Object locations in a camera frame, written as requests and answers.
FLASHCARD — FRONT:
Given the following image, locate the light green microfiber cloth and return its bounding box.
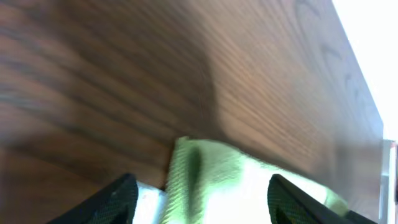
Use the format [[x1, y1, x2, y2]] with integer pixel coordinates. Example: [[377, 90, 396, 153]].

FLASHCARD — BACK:
[[132, 137, 349, 224]]

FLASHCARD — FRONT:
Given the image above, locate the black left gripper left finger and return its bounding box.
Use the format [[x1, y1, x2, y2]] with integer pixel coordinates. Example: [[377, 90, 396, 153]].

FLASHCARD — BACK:
[[49, 174, 139, 224]]

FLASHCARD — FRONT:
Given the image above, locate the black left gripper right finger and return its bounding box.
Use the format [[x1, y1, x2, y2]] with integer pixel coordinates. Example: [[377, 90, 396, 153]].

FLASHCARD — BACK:
[[267, 174, 376, 224]]

